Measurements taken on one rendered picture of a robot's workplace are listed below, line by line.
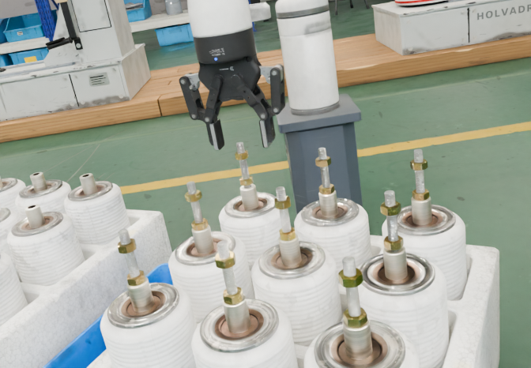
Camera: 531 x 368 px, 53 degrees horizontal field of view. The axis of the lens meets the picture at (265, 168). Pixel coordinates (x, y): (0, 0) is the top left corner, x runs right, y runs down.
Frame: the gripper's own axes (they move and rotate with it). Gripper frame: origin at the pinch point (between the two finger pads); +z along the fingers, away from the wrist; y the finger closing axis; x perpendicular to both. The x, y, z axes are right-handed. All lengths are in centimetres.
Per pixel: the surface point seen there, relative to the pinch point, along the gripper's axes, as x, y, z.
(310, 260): -14.6, 11.2, 9.7
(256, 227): -4.5, 1.6, 11.1
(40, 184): 7.5, -42.4, 9.3
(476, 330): -15.9, 28.1, 16.8
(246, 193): -1.2, -0.2, 7.6
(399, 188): 59, 15, 36
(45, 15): 359, -310, -2
